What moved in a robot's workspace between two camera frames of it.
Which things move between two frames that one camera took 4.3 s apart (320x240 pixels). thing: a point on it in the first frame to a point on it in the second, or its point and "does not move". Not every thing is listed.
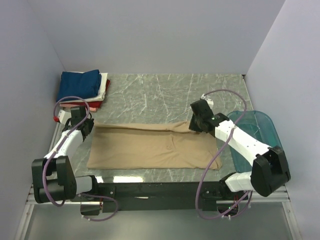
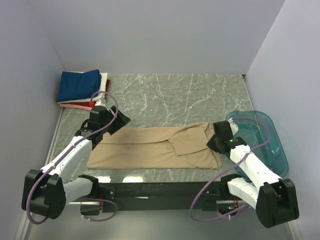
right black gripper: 192,126 to 211,145
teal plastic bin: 259,125 does not move
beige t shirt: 166,145 does not move
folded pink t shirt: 92,109 does not move
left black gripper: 90,123 to 119,121
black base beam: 157,196 does not move
